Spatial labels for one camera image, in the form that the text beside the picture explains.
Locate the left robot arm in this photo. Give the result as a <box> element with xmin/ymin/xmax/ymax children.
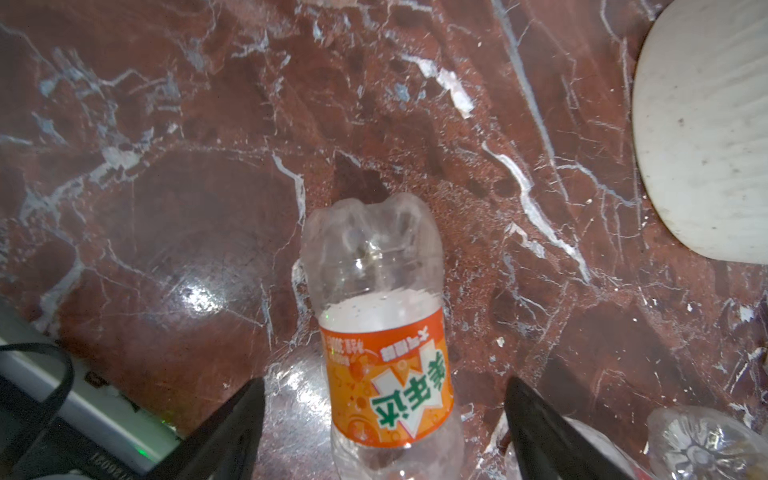
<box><xmin>1</xmin><ymin>306</ymin><xmax>633</xmax><ymax>479</ymax></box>

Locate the white ribbed waste bin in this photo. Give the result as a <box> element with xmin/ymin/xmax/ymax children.
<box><xmin>632</xmin><ymin>0</ymin><xmax>767</xmax><ymax>265</ymax></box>

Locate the orange label bottle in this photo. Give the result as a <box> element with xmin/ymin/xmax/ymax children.
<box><xmin>300</xmin><ymin>193</ymin><xmax>464</xmax><ymax>479</ymax></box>

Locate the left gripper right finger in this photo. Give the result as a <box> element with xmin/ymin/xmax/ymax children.
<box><xmin>504</xmin><ymin>377</ymin><xmax>634</xmax><ymax>479</ymax></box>

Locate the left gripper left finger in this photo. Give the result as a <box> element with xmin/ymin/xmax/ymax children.
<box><xmin>146</xmin><ymin>377</ymin><xmax>266</xmax><ymax>479</ymax></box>

